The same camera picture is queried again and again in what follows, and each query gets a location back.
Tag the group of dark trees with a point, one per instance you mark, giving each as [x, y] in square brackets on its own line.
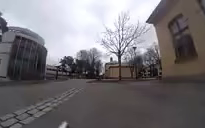
[86, 63]

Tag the small yellow building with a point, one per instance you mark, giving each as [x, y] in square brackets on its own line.
[118, 71]

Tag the bare tree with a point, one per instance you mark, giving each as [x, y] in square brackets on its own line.
[119, 50]

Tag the grey asphalt road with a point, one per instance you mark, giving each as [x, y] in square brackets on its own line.
[123, 106]

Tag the low pale building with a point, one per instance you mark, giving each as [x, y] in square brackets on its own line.
[51, 71]

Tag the group of bare trees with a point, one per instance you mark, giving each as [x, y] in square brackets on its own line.
[153, 58]

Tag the robot's own part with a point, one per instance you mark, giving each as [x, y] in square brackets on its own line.
[63, 125]

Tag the round glass-fronted building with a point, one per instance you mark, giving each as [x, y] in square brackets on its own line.
[26, 56]

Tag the large yellow building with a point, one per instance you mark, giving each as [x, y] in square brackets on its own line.
[196, 60]

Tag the grey cobblestone strip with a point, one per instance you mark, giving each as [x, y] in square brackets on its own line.
[23, 116]

